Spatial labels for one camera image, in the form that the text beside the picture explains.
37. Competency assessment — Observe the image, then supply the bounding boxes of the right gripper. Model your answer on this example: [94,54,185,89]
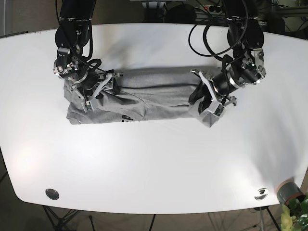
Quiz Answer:
[55,61,123,113]

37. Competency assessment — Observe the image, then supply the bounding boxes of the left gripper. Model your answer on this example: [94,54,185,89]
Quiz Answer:
[191,51,266,116]

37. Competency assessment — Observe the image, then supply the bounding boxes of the light grey T-shirt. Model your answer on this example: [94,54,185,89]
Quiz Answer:
[64,67,205,125]

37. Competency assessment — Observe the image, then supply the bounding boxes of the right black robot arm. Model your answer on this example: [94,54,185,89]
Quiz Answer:
[53,0,123,112]

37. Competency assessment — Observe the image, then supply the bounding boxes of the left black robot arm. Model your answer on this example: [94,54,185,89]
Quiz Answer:
[189,0,266,118]

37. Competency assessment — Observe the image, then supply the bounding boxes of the right metal table grommet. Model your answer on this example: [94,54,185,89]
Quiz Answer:
[254,188,269,201]

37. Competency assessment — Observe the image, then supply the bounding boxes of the metal table grommet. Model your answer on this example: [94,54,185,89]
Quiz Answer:
[254,188,269,201]
[45,188,60,200]

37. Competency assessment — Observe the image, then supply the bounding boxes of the grey plant pot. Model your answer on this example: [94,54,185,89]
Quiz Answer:
[275,178,305,205]

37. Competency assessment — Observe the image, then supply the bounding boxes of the left metal table grommet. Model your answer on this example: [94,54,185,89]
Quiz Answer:
[45,188,60,200]

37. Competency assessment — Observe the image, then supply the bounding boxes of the green plant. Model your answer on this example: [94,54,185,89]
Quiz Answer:
[281,193,308,231]

